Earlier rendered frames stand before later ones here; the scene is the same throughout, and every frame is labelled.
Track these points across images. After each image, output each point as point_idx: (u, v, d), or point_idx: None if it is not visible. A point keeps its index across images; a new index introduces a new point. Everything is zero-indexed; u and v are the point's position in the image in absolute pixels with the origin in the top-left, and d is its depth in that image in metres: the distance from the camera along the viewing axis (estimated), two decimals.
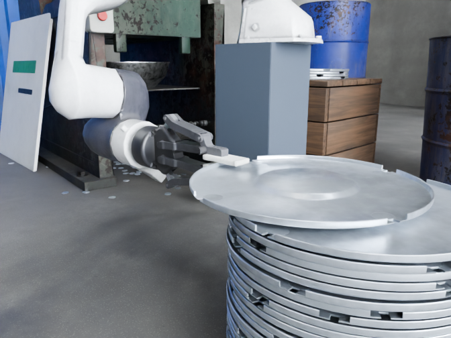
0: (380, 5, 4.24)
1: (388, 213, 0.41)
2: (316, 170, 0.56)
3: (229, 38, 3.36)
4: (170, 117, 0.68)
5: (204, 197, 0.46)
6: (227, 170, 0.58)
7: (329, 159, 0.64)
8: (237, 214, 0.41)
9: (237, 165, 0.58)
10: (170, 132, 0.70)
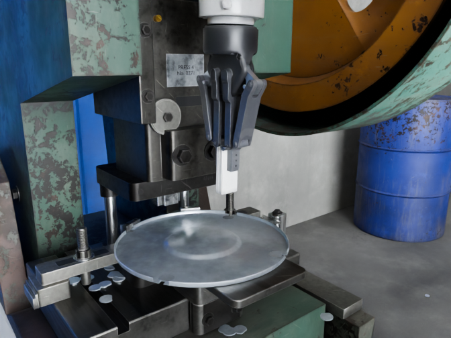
0: None
1: (135, 234, 0.73)
2: (210, 251, 0.65)
3: (274, 141, 2.58)
4: (254, 90, 0.53)
5: (231, 216, 0.82)
6: (270, 237, 0.71)
7: (229, 282, 0.56)
8: (199, 212, 0.83)
9: (221, 192, 0.61)
10: (246, 75, 0.55)
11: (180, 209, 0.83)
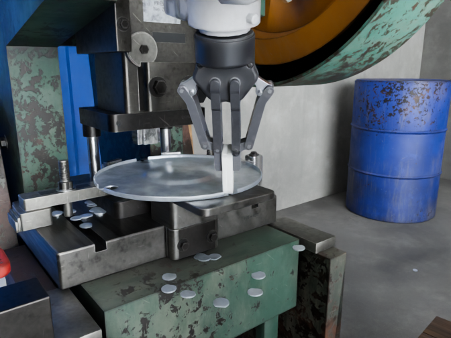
0: (442, 62, 3.48)
1: None
2: (207, 173, 0.71)
3: (267, 123, 2.61)
4: (270, 94, 0.54)
5: (145, 160, 0.83)
6: (207, 160, 0.83)
7: (260, 178, 0.69)
8: (116, 165, 0.79)
9: (227, 191, 0.62)
10: (249, 79, 0.54)
11: (162, 153, 0.86)
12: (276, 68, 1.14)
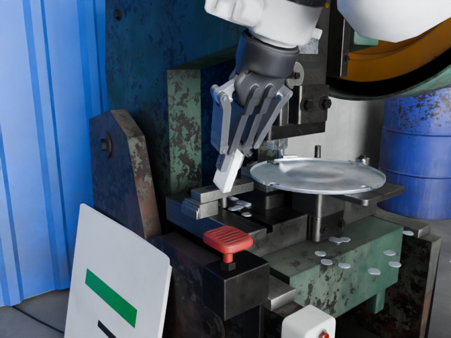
0: None
1: None
2: (317, 165, 0.96)
3: None
4: (286, 97, 0.58)
5: None
6: (264, 169, 0.95)
7: (317, 159, 1.04)
8: (296, 190, 0.78)
9: (225, 190, 0.63)
10: None
11: (283, 156, 1.04)
12: (356, 82, 1.32)
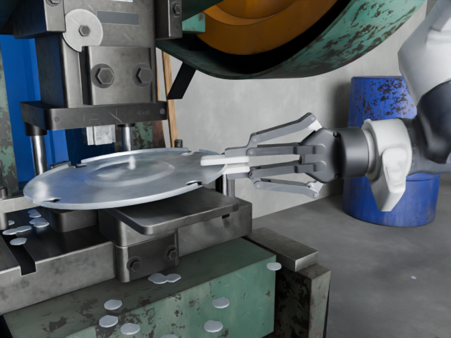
0: None
1: None
2: (94, 172, 0.61)
3: (260, 123, 2.50)
4: (304, 115, 0.60)
5: None
6: (96, 200, 0.50)
7: (34, 180, 0.61)
8: (223, 170, 0.58)
9: None
10: (318, 135, 0.59)
11: None
12: (258, 60, 1.03)
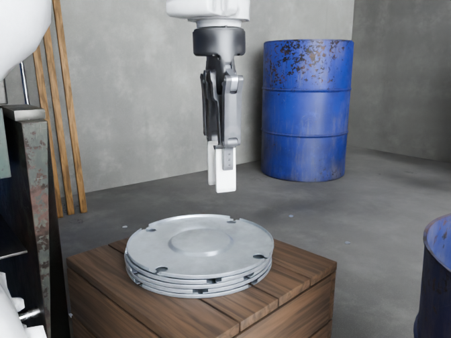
0: (370, 33, 3.53)
1: None
2: (198, 229, 0.87)
3: (174, 84, 2.65)
4: None
5: None
6: (141, 242, 0.82)
7: (194, 216, 0.96)
8: (190, 277, 0.69)
9: None
10: None
11: None
12: None
